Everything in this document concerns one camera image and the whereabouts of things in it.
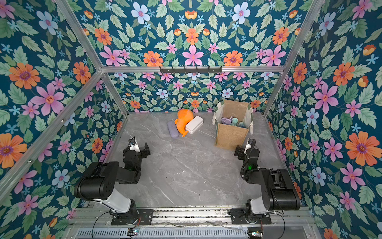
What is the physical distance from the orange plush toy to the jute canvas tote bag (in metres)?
0.22

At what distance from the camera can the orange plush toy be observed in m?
1.09

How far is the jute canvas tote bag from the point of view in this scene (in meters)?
0.87
